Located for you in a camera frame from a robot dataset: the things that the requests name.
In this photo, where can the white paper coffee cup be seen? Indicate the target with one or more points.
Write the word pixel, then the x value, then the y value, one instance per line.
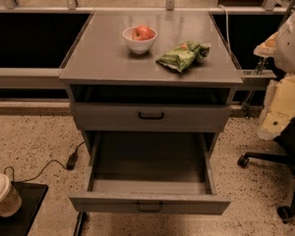
pixel 10 199

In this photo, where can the black side table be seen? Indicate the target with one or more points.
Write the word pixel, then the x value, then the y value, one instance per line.
pixel 19 224

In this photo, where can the closed grey drawer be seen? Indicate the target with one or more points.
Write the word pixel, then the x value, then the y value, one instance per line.
pixel 149 117

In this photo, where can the white ceramic bowl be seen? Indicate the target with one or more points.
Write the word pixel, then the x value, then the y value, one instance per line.
pixel 138 46

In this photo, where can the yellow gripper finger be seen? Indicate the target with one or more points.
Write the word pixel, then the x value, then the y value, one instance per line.
pixel 267 48
pixel 279 107

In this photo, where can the grey drawer cabinet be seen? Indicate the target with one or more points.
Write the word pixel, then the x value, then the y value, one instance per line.
pixel 102 69

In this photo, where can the green jalapeno chip bag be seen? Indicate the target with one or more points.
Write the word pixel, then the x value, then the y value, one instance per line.
pixel 184 55

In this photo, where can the red apple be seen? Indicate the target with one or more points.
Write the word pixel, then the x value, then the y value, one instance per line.
pixel 142 32

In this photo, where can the black office chair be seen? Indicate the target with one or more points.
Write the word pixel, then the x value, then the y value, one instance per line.
pixel 286 140

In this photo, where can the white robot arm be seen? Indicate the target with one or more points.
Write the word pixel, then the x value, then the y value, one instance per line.
pixel 284 55

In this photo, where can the open grey drawer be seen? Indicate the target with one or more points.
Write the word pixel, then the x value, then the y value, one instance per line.
pixel 143 172

